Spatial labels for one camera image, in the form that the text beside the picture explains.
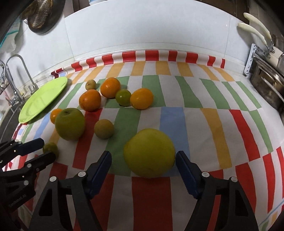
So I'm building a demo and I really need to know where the slim chrome faucet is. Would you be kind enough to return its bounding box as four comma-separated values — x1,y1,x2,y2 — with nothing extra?
4,54,40,95

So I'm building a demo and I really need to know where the white handled utensil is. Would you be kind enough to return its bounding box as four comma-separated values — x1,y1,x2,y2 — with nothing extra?
237,23,271,58
243,12,275,53

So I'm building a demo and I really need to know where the black wok pan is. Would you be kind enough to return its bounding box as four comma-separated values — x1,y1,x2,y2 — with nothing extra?
29,0,65,34

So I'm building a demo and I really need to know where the small green fruit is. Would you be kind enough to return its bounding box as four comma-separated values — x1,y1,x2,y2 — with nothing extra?
42,142,59,158

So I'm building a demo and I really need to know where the wire sink caddy basket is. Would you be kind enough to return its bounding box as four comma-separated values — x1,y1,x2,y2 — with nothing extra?
0,72,9,94

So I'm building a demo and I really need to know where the metal colander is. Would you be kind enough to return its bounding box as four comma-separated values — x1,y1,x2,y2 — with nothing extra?
28,0,53,29

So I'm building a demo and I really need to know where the small orange mandarin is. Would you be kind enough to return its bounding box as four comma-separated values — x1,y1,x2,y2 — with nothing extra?
50,108,62,124

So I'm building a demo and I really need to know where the white handled utensil upper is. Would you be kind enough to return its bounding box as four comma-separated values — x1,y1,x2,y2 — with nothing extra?
243,12,275,53

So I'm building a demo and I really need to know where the white dish rack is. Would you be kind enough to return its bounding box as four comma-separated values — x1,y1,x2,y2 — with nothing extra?
243,43,258,78

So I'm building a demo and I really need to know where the yellow orange right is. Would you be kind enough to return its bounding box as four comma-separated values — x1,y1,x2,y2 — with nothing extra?
130,88,154,110

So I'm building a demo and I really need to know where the large chrome pull faucet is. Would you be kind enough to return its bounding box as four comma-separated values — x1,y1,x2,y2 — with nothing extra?
1,61,24,106

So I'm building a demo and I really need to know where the lime green plate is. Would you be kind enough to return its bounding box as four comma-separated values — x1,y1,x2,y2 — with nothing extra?
18,77,68,124

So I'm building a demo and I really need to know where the striped colourful tablecloth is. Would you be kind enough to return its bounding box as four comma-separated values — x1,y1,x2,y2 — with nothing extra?
13,50,283,230

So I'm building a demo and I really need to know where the green apple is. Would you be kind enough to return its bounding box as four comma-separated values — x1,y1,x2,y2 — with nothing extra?
55,108,85,141

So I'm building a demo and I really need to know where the small brownish kiwi fruit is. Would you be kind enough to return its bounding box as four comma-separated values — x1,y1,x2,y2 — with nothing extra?
85,79,97,90

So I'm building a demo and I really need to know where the tissue paper package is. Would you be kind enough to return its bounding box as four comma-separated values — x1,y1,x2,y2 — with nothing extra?
1,18,21,59

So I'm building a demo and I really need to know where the yellowish brown round fruit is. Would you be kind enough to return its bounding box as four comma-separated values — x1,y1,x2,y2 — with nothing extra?
94,119,114,139

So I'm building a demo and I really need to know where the white handled utensil lower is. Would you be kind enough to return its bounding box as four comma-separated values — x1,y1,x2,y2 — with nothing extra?
237,23,271,58

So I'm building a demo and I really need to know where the green tangerine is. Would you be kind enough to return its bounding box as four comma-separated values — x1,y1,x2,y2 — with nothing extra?
116,89,131,107

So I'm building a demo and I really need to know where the stainless steel pot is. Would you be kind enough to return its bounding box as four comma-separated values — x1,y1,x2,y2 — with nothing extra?
249,54,283,113

